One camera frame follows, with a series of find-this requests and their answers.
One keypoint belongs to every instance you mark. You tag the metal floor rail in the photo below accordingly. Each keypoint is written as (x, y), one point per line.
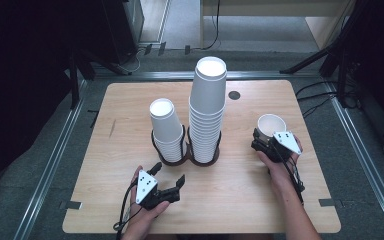
(360, 150)
(51, 163)

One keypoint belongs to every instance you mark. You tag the single white paper cup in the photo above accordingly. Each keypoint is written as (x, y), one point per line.
(271, 124)

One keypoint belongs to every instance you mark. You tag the grey floor bracket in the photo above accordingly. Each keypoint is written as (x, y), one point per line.
(162, 48)
(148, 49)
(187, 50)

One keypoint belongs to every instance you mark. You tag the short stack of white cups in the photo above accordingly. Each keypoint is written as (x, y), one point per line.
(166, 130)

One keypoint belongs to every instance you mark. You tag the black tripod stand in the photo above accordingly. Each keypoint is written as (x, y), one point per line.
(313, 58)

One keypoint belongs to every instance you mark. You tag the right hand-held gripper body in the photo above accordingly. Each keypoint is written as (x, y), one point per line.
(286, 141)

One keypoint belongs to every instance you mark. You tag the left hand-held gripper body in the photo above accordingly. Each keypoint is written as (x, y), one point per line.
(146, 186)

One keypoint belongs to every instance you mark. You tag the person's right hand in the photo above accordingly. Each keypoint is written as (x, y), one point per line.
(281, 175)

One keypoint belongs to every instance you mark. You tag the dark brown round cup holder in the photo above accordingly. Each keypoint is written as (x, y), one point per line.
(206, 164)
(173, 163)

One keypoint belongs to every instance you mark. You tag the person's left hand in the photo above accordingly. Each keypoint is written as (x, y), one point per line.
(140, 220)

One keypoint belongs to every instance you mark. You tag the dark curtain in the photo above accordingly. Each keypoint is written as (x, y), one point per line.
(20, 83)

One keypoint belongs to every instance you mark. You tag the grey tape strip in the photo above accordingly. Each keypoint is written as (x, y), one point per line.
(328, 202)
(71, 205)

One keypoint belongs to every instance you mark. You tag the tall stack of white cups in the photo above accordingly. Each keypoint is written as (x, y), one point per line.
(208, 100)

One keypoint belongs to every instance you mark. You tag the pale wooden desk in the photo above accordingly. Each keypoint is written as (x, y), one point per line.
(323, 30)

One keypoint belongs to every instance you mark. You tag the black metal stand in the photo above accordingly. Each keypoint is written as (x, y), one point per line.
(75, 86)

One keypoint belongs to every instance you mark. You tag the black tape strip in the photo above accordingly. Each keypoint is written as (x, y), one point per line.
(95, 116)

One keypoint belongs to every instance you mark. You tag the black cabinet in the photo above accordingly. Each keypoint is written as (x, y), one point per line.
(120, 30)

